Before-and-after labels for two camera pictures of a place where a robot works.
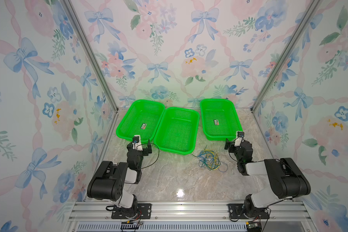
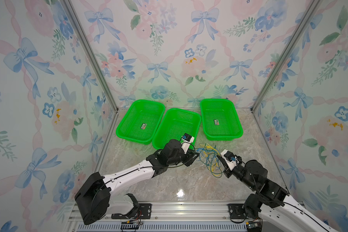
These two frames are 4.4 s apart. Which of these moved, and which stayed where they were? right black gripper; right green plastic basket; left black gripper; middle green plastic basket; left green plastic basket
Moved: right black gripper; left black gripper
Stayed: left green plastic basket; middle green plastic basket; right green plastic basket
